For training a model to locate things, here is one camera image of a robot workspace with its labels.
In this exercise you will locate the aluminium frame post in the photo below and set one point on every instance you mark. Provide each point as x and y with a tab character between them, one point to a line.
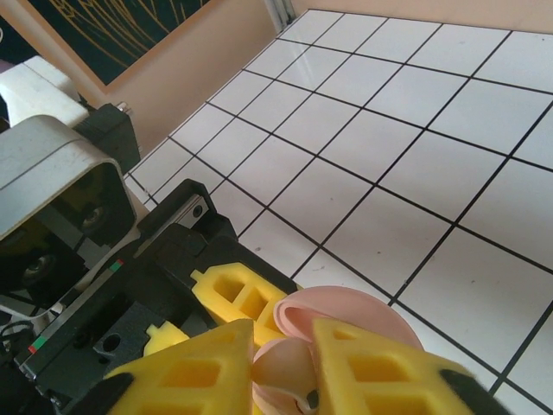
281	10

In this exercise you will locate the pink earbud charging case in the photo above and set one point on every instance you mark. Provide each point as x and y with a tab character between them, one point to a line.
345	302

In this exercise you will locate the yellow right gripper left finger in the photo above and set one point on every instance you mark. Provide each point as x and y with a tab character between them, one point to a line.
186	376

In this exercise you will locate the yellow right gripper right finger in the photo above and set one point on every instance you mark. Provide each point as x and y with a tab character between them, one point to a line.
389	376

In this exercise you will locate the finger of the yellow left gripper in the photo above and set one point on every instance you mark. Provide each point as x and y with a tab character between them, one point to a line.
138	333
250	276

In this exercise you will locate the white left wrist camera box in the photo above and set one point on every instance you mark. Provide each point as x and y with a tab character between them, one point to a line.
56	164

